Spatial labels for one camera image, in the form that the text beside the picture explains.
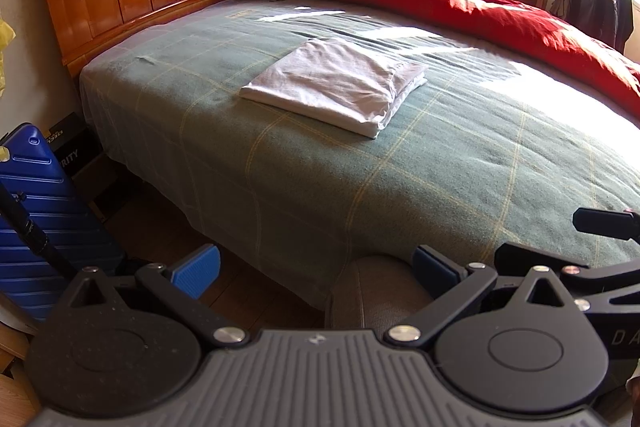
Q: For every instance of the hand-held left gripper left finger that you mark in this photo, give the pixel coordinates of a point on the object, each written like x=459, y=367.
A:
x=200, y=267

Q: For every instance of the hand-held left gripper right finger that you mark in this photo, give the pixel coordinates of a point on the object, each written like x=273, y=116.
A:
x=435, y=269

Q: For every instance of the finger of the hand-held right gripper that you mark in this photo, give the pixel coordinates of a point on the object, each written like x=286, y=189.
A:
x=600, y=279
x=605, y=224

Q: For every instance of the white printed t-shirt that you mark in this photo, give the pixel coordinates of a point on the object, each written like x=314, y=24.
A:
x=335, y=82

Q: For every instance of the green plaid blanket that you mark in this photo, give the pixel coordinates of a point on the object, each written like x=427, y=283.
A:
x=450, y=167

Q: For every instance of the blue hard-shell suitcase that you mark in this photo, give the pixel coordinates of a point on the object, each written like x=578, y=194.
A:
x=45, y=207

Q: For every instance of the black pole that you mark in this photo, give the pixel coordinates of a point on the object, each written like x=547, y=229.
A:
x=35, y=234

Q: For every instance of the black printed box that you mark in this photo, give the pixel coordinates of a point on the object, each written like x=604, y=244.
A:
x=75, y=147

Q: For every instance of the black hanging jacket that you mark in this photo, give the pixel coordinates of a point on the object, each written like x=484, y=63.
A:
x=595, y=2
x=625, y=17

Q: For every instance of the dark bag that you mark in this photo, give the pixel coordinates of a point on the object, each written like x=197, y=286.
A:
x=560, y=4

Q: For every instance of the red quilt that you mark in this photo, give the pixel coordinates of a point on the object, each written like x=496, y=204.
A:
x=475, y=7

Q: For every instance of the yellow cloth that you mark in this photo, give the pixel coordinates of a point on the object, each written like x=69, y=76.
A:
x=5, y=57

